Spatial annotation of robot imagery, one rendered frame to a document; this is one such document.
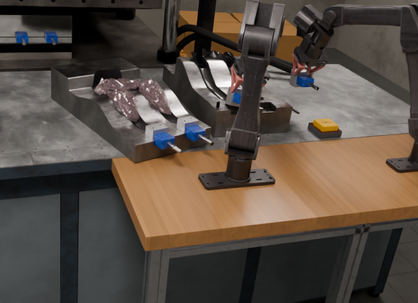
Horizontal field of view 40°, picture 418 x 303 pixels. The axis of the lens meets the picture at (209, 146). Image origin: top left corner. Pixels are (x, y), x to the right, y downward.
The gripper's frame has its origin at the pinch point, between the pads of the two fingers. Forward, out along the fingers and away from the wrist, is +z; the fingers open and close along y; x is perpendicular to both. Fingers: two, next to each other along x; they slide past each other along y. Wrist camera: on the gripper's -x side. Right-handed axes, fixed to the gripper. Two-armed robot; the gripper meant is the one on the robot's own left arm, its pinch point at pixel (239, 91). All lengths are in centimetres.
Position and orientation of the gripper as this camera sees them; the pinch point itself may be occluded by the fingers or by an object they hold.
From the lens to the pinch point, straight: 173.3
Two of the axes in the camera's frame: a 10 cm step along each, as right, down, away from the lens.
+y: -8.8, -1.2, -4.5
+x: 2.5, 7.0, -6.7
